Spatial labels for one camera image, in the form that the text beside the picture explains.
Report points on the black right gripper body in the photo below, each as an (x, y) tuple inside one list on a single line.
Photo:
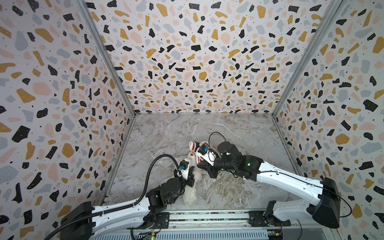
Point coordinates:
[(208, 169)]

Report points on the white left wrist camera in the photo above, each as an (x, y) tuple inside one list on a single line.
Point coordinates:
[(184, 169)]

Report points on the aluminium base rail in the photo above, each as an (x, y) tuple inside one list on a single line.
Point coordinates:
[(189, 220)]

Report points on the white ribbed vent strip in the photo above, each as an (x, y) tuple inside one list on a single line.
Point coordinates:
[(212, 235)]

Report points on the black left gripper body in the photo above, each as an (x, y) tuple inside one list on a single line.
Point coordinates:
[(183, 183)]

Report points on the white plush teddy bear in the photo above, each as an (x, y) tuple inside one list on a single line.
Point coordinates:
[(190, 194)]

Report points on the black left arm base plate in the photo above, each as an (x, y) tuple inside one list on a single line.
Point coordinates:
[(157, 221)]

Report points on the red white striped knit sweater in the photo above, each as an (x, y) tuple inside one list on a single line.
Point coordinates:
[(194, 146)]

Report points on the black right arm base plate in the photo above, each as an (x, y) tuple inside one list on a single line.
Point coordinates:
[(258, 219)]

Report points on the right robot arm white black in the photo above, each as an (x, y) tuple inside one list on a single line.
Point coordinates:
[(319, 200)]

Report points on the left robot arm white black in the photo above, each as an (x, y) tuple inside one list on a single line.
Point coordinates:
[(86, 222)]

